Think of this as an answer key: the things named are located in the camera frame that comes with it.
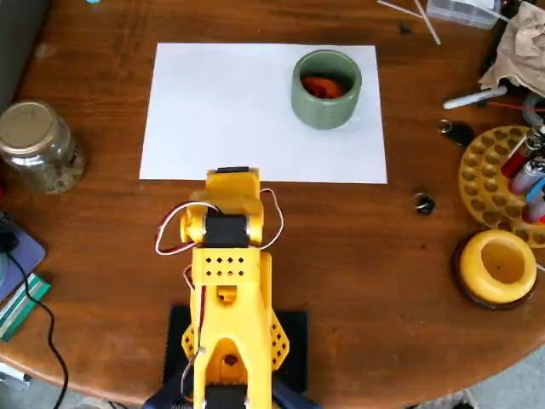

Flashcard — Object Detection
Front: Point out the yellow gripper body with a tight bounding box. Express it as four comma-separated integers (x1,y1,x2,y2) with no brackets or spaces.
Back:
189,166,264,217

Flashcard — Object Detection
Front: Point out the orange plastic object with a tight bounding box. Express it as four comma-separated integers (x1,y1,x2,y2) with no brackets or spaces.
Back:
301,76,345,100

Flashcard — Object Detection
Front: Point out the green ribbed cup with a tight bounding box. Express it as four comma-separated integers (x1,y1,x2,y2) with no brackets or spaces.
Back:
290,49,364,130

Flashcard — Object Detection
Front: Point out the white flat object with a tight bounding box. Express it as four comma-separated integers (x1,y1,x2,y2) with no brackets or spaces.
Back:
0,361,33,389

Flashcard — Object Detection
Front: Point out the white paper sheet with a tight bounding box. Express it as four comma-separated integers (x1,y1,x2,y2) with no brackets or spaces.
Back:
139,42,389,185

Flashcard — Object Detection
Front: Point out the black base mat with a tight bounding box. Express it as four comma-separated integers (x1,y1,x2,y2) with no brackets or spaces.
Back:
163,303,310,394

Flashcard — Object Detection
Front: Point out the small black metal nut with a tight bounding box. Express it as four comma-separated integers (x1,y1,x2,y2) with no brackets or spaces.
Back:
414,192,437,216

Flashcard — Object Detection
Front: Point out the glass jar with gold lid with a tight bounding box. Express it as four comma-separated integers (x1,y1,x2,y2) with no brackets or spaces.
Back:
0,100,86,196

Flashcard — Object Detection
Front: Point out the blue clamp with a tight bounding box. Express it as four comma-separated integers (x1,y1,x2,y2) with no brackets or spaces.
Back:
143,369,198,409
270,372,321,409

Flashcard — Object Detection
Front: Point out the purple notebook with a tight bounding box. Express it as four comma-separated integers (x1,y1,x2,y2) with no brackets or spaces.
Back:
0,221,47,303

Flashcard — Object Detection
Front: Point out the green striped book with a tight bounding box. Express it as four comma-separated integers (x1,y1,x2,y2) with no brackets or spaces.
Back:
0,272,53,343

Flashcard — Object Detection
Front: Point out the thin white stick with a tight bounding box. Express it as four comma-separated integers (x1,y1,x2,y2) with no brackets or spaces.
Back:
376,0,425,19
414,0,442,45

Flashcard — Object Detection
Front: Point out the yellow round holed tray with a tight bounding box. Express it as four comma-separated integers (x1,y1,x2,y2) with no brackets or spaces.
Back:
458,125,545,249

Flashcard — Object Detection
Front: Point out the white marker pen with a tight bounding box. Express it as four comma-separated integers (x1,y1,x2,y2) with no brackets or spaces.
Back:
442,85,509,111

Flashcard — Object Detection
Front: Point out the clear plastic box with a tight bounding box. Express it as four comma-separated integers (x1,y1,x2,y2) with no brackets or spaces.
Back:
425,0,504,31

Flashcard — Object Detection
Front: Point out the pink red lighter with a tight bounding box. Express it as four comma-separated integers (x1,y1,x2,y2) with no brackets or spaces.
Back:
522,199,545,224

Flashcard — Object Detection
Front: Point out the blue lighter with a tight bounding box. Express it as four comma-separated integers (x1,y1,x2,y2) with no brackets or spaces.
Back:
525,176,545,205

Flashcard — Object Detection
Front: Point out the grey metal hook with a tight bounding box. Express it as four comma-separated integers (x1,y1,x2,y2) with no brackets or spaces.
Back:
522,91,545,127

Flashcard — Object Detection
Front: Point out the crumpled brown paper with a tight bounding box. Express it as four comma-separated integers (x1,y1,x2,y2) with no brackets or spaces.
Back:
477,2,545,99

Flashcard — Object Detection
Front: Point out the white red servo cable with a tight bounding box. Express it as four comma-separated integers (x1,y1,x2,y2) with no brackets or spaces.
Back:
257,187,285,251
178,263,210,404
153,201,219,256

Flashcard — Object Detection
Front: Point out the black key fob with ring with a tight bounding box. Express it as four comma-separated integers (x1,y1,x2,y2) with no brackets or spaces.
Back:
437,118,476,148

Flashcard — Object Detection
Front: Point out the black cable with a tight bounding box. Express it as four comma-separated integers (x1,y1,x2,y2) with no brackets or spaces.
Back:
7,250,70,409

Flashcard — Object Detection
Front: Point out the yellow ring-shaped bowl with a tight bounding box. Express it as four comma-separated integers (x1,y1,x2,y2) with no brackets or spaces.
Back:
459,229,538,304

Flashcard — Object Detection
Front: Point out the thin red wire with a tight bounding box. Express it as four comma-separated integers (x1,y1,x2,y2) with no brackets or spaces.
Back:
486,101,545,113

